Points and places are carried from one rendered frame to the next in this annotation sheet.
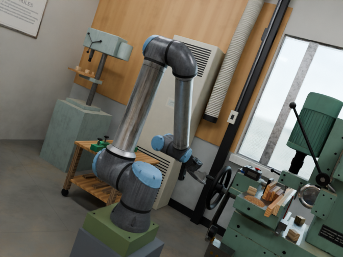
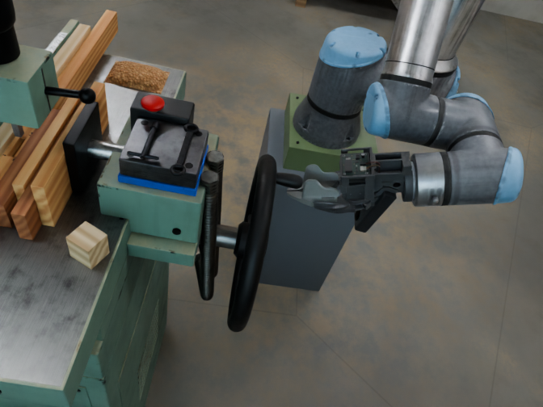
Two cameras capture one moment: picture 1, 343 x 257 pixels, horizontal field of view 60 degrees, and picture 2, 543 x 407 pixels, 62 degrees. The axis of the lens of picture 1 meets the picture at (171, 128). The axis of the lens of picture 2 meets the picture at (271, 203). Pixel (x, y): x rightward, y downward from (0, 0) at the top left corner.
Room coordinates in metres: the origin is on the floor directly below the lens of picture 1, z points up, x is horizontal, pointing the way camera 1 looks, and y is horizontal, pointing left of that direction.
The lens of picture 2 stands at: (2.11, -0.64, 1.41)
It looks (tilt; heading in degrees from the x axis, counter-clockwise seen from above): 48 degrees down; 145
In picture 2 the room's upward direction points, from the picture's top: 16 degrees clockwise
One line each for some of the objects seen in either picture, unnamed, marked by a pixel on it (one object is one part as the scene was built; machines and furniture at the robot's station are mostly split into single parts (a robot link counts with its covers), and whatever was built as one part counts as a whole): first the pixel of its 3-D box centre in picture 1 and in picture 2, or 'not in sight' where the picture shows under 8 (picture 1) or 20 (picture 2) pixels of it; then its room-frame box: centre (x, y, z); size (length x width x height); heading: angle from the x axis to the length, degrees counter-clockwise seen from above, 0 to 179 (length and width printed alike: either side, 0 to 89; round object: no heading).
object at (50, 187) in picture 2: (269, 189); (75, 148); (1.60, -0.63, 0.94); 0.22 x 0.02 x 0.08; 152
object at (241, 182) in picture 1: (248, 183); (162, 179); (1.66, -0.52, 0.91); 0.15 x 0.14 x 0.09; 152
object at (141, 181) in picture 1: (141, 183); (349, 69); (1.30, 0.04, 0.82); 0.17 x 0.15 x 0.18; 63
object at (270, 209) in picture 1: (279, 200); (40, 126); (1.53, -0.67, 0.92); 0.66 x 0.02 x 0.04; 152
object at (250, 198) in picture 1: (254, 199); (137, 73); (1.39, -0.50, 0.91); 0.10 x 0.07 x 0.02; 62
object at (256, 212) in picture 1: (259, 197); (105, 188); (1.62, -0.60, 0.87); 0.61 x 0.30 x 0.06; 152
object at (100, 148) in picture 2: (263, 183); (107, 151); (1.63, -0.59, 0.95); 0.09 x 0.07 x 0.09; 152
